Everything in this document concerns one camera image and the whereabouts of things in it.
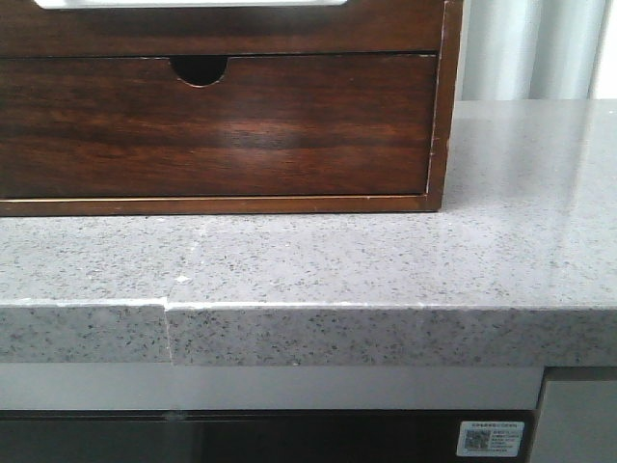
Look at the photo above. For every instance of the wooden drawer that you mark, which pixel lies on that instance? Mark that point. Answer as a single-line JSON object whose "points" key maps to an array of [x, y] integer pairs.
{"points": [[345, 124], [28, 30]]}

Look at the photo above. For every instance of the dark wooden drawer cabinet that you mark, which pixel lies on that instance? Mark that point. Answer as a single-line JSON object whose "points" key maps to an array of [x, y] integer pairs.
{"points": [[430, 199]]}

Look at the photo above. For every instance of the white QR code sticker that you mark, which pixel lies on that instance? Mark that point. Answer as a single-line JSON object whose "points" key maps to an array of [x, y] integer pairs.
{"points": [[490, 439]]}

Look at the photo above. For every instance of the grey cabinet panel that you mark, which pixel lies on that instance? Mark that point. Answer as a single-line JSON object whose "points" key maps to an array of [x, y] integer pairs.
{"points": [[576, 419]]}

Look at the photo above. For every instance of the black glass oven front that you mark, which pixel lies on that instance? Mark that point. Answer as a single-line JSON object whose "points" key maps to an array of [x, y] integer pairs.
{"points": [[247, 436]]}

